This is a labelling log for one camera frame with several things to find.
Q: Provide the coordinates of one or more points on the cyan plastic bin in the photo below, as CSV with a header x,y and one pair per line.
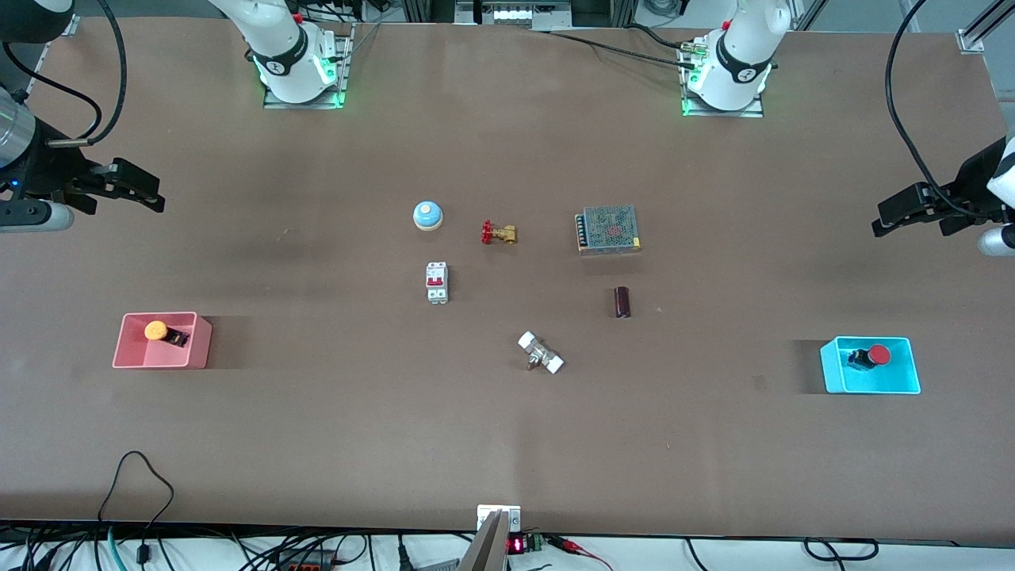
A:
x,y
904,373

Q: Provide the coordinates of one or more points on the white circuit breaker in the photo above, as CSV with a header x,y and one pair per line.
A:
x,y
437,282

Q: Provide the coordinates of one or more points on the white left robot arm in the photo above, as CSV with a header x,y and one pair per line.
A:
x,y
739,55

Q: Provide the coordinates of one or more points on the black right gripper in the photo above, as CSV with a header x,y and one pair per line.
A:
x,y
49,169

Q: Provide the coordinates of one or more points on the aluminium frame profile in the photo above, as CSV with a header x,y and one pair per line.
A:
x,y
982,30

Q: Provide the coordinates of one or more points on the blue call bell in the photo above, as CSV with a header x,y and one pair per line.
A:
x,y
427,215

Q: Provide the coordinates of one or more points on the dark red cylindrical capacitor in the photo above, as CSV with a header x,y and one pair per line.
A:
x,y
622,302

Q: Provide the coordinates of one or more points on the metal mesh power supply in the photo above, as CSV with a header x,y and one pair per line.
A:
x,y
609,229

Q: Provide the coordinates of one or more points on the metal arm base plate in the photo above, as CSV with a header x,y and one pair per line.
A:
x,y
342,63
753,111

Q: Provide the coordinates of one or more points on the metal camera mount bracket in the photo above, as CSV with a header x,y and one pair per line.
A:
x,y
492,533

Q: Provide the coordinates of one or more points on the yellow push button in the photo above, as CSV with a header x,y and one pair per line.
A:
x,y
158,331

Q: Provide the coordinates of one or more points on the red push button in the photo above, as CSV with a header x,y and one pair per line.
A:
x,y
872,357

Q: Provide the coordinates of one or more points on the metal fitting white caps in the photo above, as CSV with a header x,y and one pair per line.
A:
x,y
541,353

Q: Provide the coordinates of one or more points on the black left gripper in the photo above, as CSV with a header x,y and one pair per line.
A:
x,y
973,187

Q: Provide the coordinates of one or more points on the red digit display module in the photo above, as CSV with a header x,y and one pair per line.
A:
x,y
523,544

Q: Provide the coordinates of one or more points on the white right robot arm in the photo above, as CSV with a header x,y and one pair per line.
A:
x,y
284,49

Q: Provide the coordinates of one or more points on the pink plastic bin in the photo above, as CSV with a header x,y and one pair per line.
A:
x,y
190,353

